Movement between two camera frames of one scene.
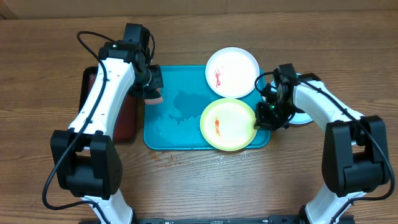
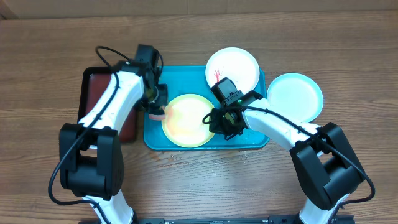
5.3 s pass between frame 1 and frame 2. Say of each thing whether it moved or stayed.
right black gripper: moved
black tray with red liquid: stayed
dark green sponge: moved
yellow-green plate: moved
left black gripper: moved
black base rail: stayed
